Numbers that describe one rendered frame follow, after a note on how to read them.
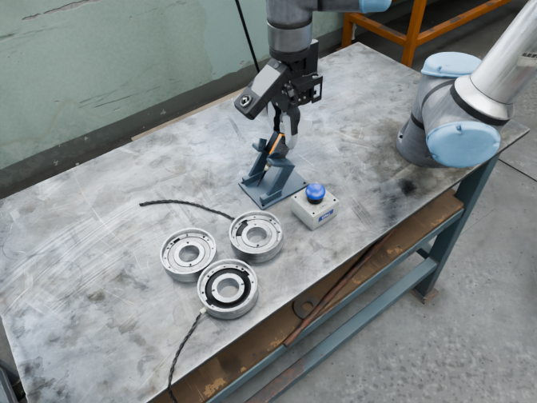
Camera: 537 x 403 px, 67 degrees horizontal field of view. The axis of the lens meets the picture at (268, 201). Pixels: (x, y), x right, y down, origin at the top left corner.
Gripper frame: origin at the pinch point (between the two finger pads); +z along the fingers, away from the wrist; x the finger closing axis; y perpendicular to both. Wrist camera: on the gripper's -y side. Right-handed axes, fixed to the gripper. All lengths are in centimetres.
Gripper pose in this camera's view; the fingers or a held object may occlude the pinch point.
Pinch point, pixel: (281, 139)
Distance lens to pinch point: 85.6
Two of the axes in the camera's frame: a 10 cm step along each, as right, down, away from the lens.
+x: -5.6, -6.0, 5.7
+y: 8.3, -4.4, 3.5
